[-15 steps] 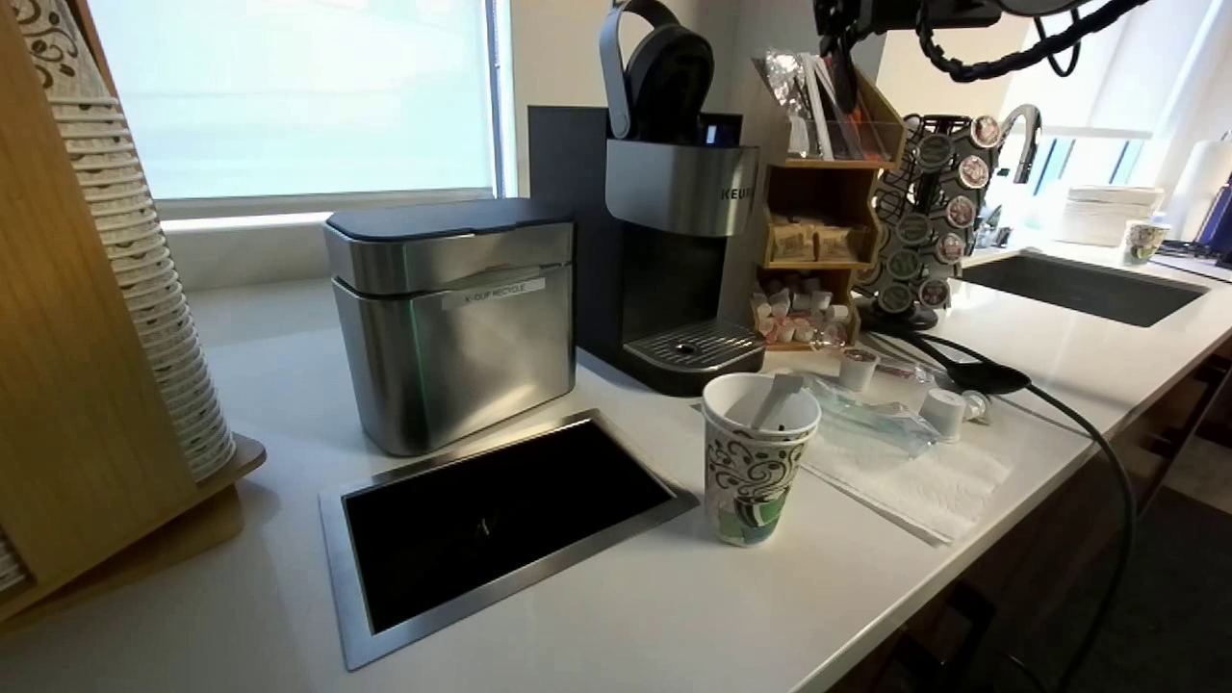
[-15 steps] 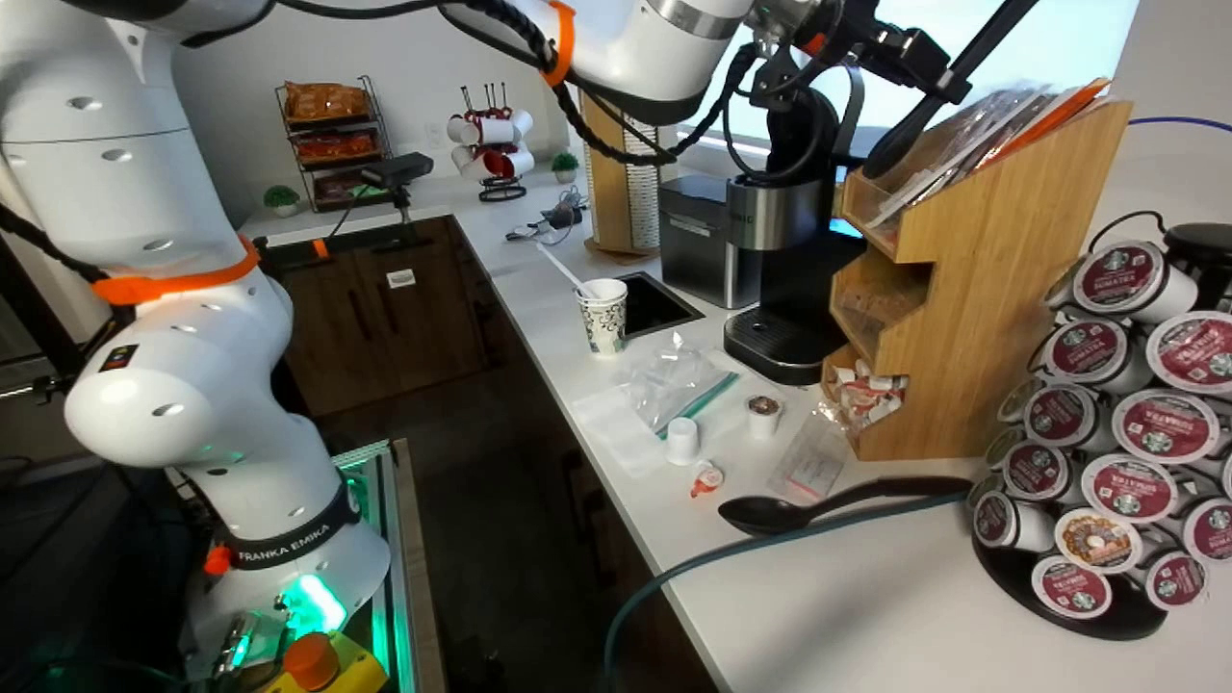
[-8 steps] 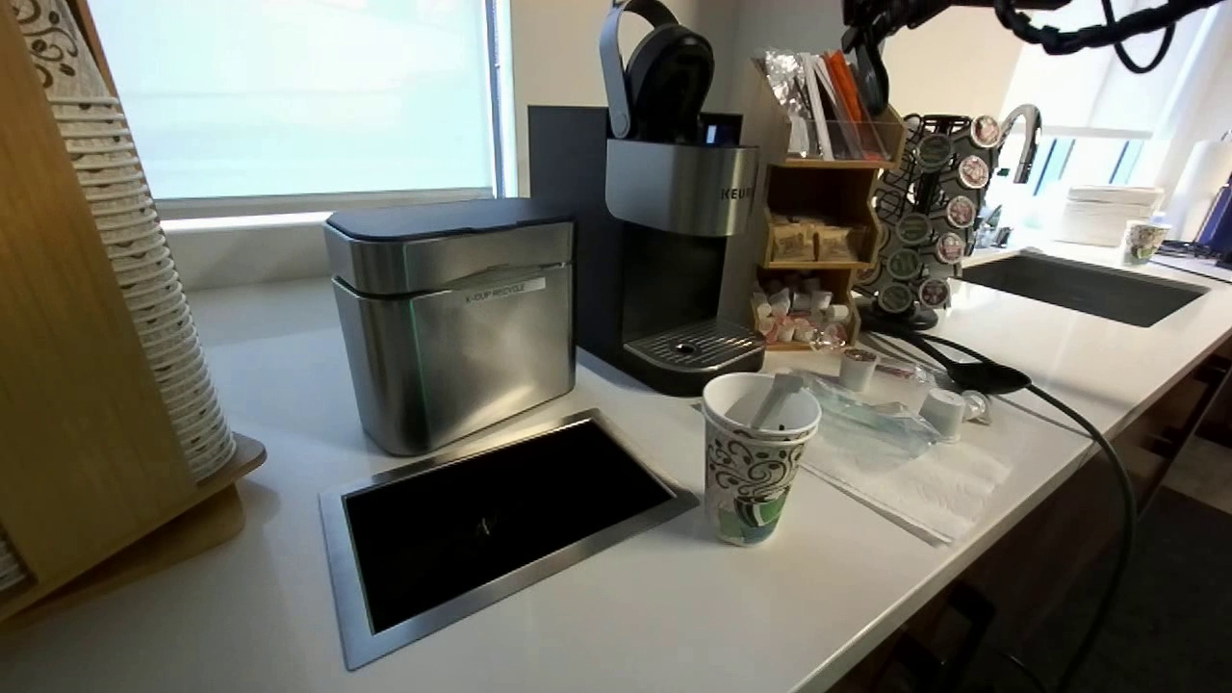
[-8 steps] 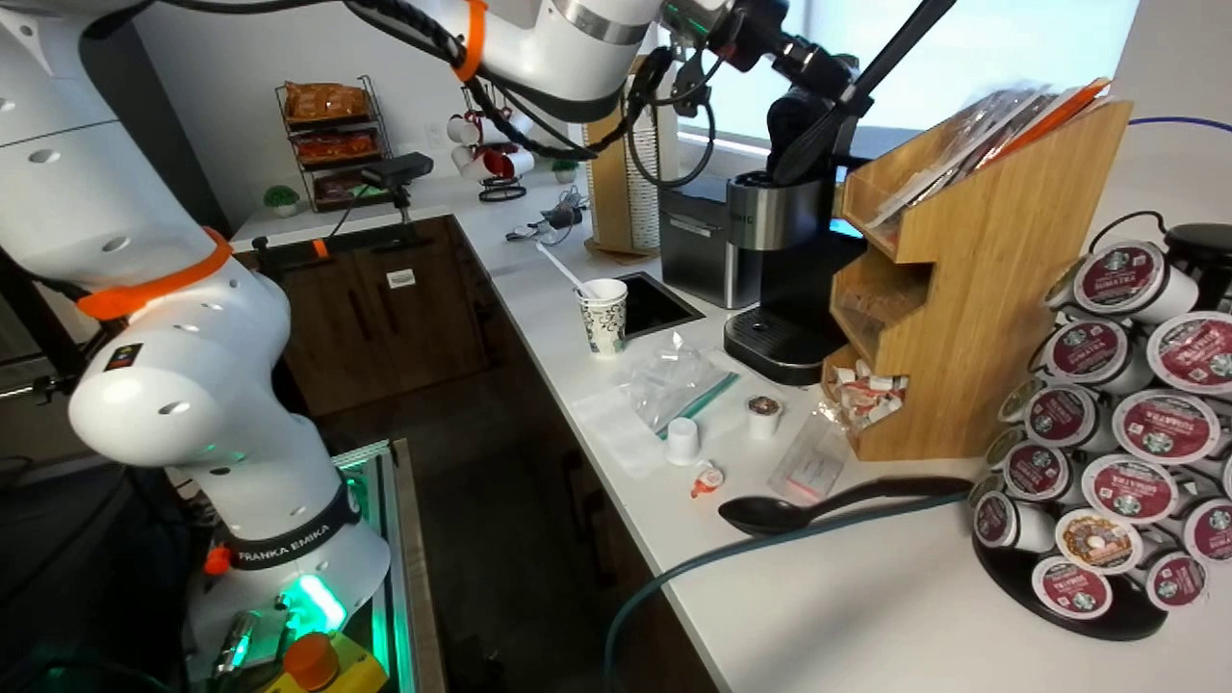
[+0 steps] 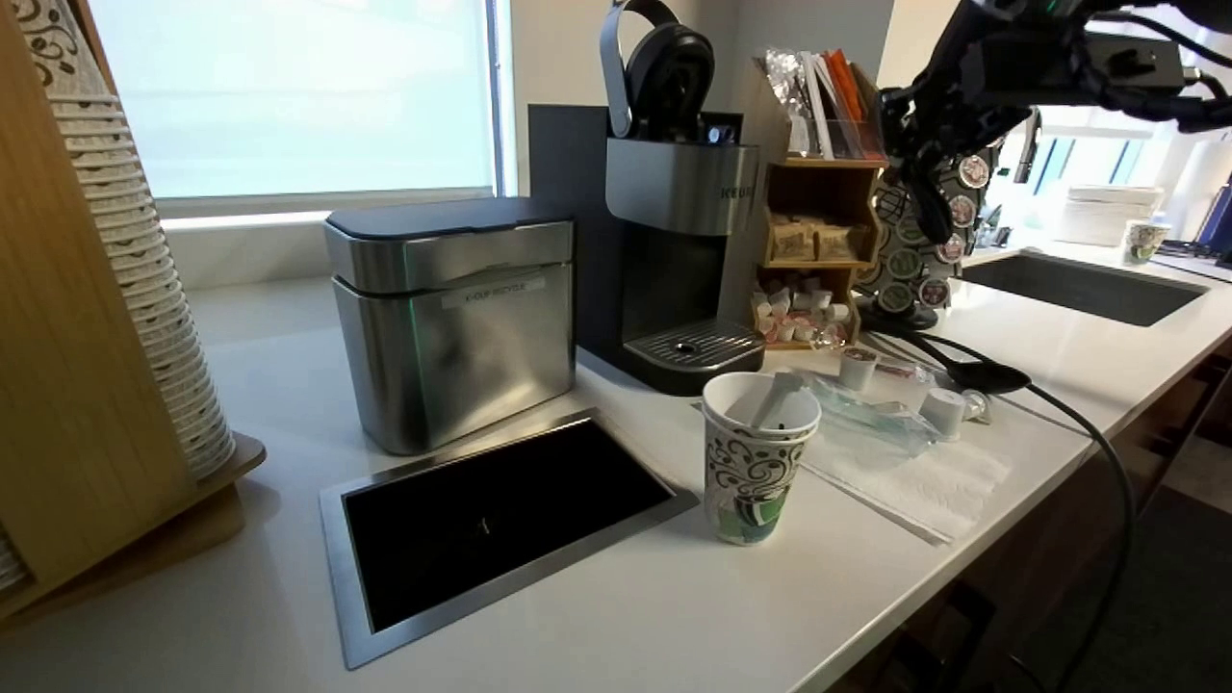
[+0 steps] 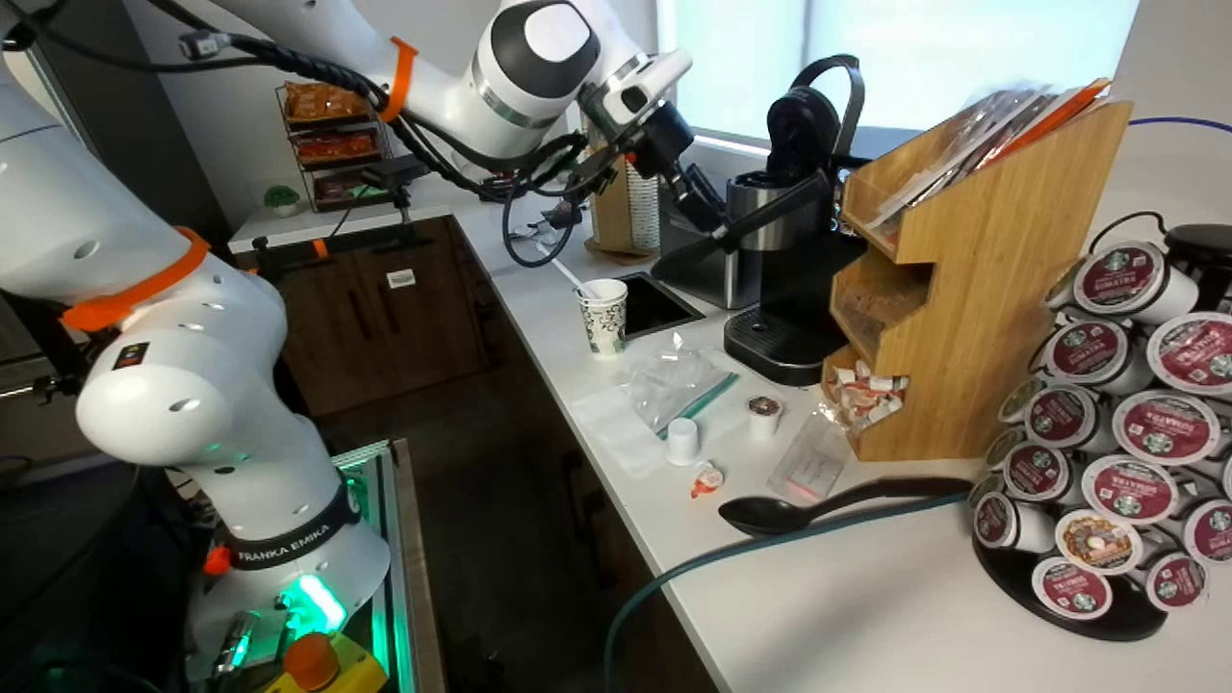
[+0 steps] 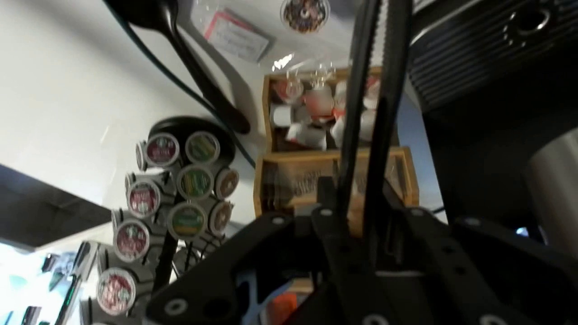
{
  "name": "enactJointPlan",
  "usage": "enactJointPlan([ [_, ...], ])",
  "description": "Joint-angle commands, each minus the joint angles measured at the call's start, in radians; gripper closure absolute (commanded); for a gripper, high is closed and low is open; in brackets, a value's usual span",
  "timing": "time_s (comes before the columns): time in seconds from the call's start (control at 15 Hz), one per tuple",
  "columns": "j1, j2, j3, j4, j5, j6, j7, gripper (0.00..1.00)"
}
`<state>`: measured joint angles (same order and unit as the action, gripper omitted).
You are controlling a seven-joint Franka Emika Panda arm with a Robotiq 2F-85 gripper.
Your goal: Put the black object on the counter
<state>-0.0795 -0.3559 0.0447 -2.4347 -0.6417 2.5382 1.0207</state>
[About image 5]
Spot black oval object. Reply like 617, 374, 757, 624
950, 358, 1031, 397

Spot small white creamer cup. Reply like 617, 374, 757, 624
920, 385, 968, 438
839, 356, 882, 397

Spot window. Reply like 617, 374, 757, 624
84, 0, 509, 204

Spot black counter sink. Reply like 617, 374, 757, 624
957, 248, 1211, 330

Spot orange packet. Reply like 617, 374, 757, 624
825, 47, 882, 161

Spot thin dark teal cable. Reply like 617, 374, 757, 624
882, 328, 1144, 693

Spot wooden condiment organiser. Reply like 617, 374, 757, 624
748, 152, 893, 383

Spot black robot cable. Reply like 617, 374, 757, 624
1126, 7, 1232, 136

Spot white napkin stack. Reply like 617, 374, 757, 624
1054, 180, 1166, 248

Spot wire coffee pod carousel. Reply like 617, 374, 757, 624
854, 140, 1008, 339

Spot steel framed trash chute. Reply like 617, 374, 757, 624
315, 410, 705, 675

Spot small patterned paper cup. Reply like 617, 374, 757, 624
1121, 215, 1172, 269

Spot stainless steel bin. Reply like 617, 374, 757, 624
322, 194, 578, 457

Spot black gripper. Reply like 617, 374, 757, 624
879, 0, 1036, 185

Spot silver black coffee machine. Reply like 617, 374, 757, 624
527, 0, 768, 397

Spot wooden cup dispenser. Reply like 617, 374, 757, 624
0, 0, 270, 624

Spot blue bottle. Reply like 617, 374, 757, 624
1196, 169, 1232, 265

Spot clear plastic zip bag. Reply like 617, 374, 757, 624
802, 369, 1031, 550

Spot clear crinkly packet bag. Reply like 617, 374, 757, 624
763, 47, 830, 166

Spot stack of paper cups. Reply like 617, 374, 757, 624
10, 0, 243, 487

